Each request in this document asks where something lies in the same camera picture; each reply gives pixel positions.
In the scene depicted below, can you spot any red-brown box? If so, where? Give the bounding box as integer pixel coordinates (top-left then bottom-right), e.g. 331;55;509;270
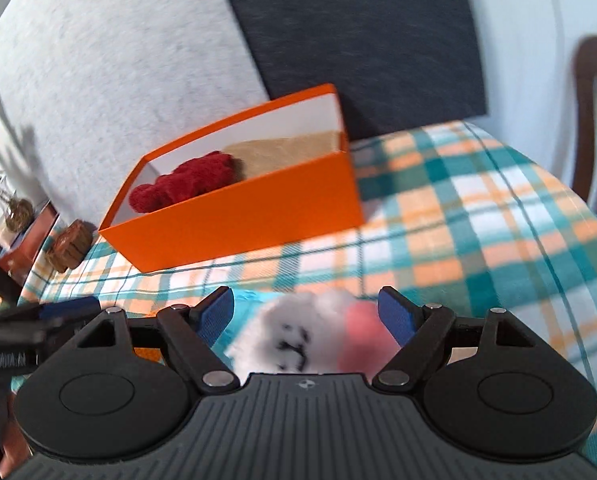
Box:
0;202;59;281

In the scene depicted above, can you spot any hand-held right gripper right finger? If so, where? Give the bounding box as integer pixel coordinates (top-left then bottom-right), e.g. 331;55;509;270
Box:
372;286;540;396

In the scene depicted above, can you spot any dark wooden chair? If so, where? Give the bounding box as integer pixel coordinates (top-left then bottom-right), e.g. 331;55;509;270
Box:
571;35;597;233

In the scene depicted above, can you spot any red knitted cloth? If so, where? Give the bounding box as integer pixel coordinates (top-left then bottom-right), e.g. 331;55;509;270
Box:
128;151;246;213

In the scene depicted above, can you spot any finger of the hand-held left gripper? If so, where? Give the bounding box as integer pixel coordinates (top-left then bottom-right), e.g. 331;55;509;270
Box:
0;295;102;329

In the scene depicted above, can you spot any round glass vase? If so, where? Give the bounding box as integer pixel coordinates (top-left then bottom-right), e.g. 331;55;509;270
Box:
3;197;35;233

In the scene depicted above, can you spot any plaid tablecloth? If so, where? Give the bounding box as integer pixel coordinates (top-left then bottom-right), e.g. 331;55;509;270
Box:
8;120;597;461

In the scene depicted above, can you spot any light grey felt panel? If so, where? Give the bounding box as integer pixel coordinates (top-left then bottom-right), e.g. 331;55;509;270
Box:
0;0;272;233

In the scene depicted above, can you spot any white and pink plush toy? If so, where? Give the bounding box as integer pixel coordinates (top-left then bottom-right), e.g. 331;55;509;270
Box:
226;287;401;376

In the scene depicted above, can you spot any dark grey felt panel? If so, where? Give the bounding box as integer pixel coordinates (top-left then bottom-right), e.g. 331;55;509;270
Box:
213;0;489;141

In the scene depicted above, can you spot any orange cardboard box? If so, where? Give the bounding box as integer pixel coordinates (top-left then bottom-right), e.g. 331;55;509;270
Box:
97;84;365;273

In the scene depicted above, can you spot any carved wooden ornament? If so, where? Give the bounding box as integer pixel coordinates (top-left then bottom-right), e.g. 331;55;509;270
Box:
46;219;95;272

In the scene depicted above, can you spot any brown towel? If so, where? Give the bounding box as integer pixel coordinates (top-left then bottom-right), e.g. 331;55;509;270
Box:
223;130;344;181

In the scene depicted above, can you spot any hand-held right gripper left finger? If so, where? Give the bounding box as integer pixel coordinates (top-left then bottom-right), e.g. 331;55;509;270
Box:
71;285;242;396

